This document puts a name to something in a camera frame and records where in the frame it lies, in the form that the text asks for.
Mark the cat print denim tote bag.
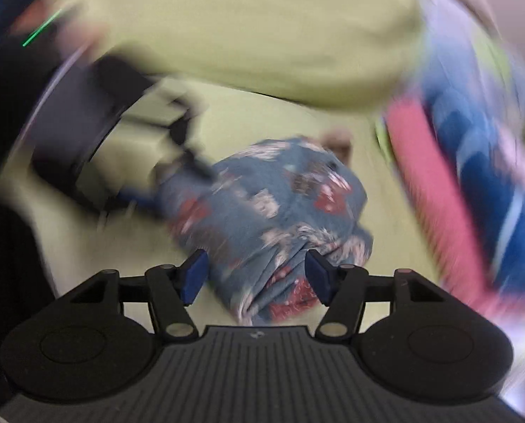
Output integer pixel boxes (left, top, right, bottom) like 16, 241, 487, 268
155, 131, 373, 326

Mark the light green sofa cover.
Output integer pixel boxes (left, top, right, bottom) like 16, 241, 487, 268
0, 0, 427, 331

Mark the pink ribbed folded blanket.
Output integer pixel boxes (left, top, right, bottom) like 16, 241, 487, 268
386, 98, 513, 316

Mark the blue patterned folded blanket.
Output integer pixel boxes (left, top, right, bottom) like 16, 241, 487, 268
421, 46, 525, 294

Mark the pastel patchwork sheet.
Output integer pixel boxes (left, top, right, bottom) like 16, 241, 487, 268
417, 0, 525, 143

